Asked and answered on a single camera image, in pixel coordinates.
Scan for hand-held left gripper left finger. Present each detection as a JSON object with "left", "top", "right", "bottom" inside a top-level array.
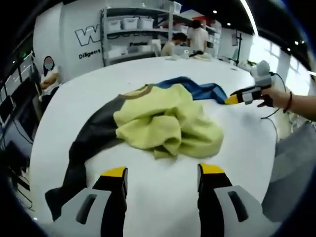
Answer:
[{"left": 59, "top": 166, "right": 128, "bottom": 237}]

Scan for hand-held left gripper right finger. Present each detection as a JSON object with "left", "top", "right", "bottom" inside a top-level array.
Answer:
[{"left": 197, "top": 162, "right": 267, "bottom": 237}]

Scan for yellow blue grey garment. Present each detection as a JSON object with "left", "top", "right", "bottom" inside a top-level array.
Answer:
[{"left": 45, "top": 76, "right": 229, "bottom": 222}]

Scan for person's right hand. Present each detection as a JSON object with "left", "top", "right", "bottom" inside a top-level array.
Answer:
[{"left": 257, "top": 87, "right": 279, "bottom": 109}]

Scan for black pole stand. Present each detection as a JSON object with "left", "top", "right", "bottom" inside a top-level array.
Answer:
[{"left": 231, "top": 29, "right": 244, "bottom": 66}]

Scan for dark red wrist band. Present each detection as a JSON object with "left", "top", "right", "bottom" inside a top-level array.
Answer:
[{"left": 283, "top": 91, "right": 293, "bottom": 114}]

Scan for cream cloth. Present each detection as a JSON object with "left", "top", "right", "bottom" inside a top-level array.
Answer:
[{"left": 192, "top": 52, "right": 213, "bottom": 60}]

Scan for ceiling strip light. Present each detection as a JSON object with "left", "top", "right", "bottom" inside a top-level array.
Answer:
[{"left": 239, "top": 0, "right": 263, "bottom": 35}]

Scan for ceiling spot lights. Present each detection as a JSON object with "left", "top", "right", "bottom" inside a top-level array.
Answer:
[{"left": 211, "top": 9, "right": 301, "bottom": 52}]

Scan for white cardboard box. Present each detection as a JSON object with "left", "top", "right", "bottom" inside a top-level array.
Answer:
[{"left": 108, "top": 46, "right": 128, "bottom": 58}]

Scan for grey metal shelving unit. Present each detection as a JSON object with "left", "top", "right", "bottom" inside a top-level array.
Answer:
[{"left": 100, "top": 1, "right": 221, "bottom": 67}]

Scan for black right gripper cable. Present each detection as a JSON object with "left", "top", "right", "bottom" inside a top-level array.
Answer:
[{"left": 261, "top": 72, "right": 288, "bottom": 119}]

